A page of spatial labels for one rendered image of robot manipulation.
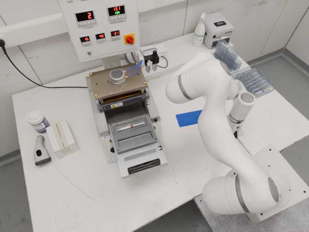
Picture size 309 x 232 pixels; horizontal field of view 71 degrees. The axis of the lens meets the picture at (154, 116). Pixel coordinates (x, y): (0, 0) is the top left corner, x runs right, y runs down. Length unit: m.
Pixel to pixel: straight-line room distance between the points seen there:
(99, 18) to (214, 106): 0.66
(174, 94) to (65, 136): 0.78
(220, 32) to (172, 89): 1.13
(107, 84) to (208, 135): 0.62
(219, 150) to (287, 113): 1.03
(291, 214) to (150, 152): 0.78
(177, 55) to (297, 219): 1.27
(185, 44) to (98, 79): 0.94
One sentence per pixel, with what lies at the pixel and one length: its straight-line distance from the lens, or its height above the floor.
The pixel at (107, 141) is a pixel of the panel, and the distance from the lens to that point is 1.18.
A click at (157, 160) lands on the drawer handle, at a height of 1.01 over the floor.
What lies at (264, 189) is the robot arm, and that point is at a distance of 0.72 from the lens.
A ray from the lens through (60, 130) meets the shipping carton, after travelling 1.37.
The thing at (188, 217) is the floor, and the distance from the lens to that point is 1.96.
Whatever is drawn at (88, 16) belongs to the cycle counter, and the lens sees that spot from 1.07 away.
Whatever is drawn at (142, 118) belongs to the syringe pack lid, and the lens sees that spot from 1.10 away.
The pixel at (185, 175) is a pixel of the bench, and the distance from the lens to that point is 1.25.
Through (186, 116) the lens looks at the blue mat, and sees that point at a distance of 1.43.
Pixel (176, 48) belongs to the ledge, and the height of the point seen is 0.79.
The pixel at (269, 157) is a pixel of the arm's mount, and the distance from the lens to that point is 1.14.
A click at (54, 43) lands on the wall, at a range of 1.61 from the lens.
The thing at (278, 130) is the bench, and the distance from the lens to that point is 1.57.
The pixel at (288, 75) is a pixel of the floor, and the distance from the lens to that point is 3.20.
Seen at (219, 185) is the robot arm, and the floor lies 1.21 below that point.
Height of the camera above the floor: 1.92
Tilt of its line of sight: 55 degrees down
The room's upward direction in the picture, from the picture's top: straight up
